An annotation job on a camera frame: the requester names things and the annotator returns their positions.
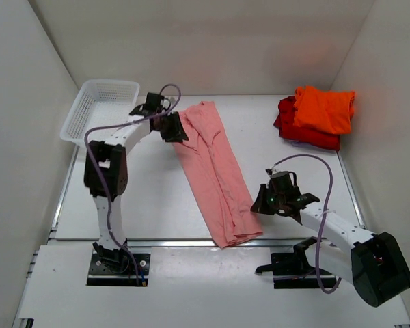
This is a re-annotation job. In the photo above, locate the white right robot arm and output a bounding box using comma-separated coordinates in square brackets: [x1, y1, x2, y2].
[251, 169, 410, 308]

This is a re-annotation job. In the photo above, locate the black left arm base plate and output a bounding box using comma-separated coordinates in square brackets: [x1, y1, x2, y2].
[86, 251, 151, 288]

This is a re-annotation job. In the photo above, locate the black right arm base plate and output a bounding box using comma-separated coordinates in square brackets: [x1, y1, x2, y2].
[255, 252, 320, 290]

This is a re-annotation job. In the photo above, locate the red folded t shirt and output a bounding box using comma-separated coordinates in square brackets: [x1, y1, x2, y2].
[273, 96, 341, 152]

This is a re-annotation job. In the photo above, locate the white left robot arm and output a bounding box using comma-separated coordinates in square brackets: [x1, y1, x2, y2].
[83, 92, 189, 272]

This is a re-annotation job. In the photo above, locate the orange folded t shirt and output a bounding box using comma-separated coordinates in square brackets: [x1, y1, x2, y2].
[294, 85, 356, 135]

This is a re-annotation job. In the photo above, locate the white plastic mesh basket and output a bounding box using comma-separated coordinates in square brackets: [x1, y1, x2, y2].
[60, 79, 140, 147]

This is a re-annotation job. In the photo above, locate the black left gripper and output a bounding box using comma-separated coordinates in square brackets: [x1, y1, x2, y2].
[154, 111, 188, 144]

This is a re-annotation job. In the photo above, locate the pink t shirt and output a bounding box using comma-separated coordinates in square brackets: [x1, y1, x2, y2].
[174, 101, 263, 249]

